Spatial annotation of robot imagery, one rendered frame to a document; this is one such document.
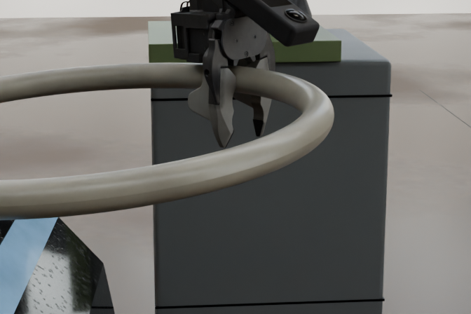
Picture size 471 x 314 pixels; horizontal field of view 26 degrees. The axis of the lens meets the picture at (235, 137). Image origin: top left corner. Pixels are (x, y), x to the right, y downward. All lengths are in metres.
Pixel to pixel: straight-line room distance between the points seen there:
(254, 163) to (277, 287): 0.99
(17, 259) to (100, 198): 0.19
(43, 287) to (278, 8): 0.39
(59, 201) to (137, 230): 2.73
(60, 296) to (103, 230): 2.55
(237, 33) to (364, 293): 0.80
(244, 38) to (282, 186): 0.63
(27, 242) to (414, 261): 2.35
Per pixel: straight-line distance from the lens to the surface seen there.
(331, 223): 1.76
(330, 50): 1.68
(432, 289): 3.04
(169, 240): 1.74
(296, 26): 1.06
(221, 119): 1.13
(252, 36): 1.14
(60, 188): 0.76
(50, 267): 0.98
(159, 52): 1.65
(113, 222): 3.57
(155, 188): 0.77
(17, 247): 0.96
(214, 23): 1.12
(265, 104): 1.17
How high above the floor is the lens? 1.13
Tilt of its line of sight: 14 degrees down
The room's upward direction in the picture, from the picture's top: straight up
